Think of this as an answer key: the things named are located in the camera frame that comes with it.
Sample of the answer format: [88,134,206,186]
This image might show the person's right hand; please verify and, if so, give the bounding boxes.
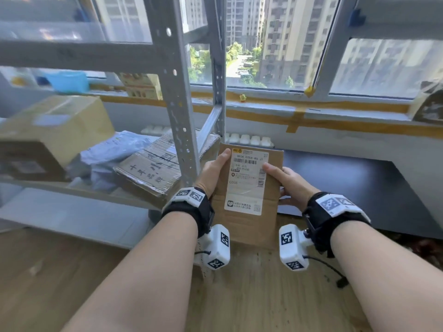
[262,163,321,212]

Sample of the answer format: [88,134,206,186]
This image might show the person's left hand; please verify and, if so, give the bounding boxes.
[196,148,232,201]

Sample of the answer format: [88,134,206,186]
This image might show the cardboard parcel white label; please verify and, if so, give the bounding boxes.
[210,143,284,250]

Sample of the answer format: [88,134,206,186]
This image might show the person's right forearm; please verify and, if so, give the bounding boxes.
[330,220,443,332]

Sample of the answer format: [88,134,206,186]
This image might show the person's left forearm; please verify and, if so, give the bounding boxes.
[62,211,200,332]

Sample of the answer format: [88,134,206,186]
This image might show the white radiator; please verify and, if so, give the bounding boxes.
[141,125,275,148]

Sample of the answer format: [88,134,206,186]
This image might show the black left wrist band tracker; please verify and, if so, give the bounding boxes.
[162,187,216,239]

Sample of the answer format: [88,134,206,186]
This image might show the black wrist band tracker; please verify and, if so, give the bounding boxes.
[162,187,216,239]
[302,192,371,258]

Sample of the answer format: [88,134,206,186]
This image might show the grey metal shelf rack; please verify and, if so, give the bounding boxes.
[0,0,227,213]

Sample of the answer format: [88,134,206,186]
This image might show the flat cardboard box with handwriting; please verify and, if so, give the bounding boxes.
[113,129,221,208]

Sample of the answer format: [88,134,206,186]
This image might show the black right wrist band tracker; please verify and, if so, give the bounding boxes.
[302,192,371,258]

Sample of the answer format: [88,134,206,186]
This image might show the black desk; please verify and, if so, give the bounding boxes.
[276,149,443,240]

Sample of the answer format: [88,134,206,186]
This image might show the yellow printed carton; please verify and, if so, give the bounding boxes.
[119,73,163,101]

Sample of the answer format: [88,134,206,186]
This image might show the grey plastic mailer bag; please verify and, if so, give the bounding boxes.
[67,130,160,191]

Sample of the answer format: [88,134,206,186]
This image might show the large brown cardboard box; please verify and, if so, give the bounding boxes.
[0,95,115,182]

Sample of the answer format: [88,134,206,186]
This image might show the patterned bag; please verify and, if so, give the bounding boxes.
[409,80,443,124]

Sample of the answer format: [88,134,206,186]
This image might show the blue plastic container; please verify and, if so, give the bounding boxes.
[44,71,90,94]

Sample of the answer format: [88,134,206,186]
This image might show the blue window clip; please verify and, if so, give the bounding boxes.
[349,8,366,27]

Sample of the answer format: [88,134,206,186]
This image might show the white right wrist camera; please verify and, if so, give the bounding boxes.
[278,224,314,272]

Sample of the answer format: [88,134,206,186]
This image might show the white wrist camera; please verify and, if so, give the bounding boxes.
[194,223,231,271]
[278,224,314,272]

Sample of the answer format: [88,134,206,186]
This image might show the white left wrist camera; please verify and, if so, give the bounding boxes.
[194,223,231,271]

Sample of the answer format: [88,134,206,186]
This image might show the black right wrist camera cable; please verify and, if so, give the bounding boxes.
[302,255,349,289]

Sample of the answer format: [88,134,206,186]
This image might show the grey window frame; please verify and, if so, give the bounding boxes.
[0,0,443,122]

